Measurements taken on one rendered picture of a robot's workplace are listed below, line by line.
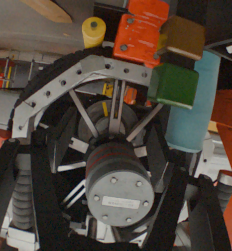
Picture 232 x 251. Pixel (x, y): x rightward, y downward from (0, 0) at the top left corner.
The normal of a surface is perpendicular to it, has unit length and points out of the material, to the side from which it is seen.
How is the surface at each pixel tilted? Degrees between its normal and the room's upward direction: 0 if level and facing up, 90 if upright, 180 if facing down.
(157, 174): 90
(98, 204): 90
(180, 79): 90
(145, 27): 90
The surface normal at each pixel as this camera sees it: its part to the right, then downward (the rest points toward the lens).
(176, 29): 0.11, 0.17
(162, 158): -0.98, -0.20
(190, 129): -0.22, 0.14
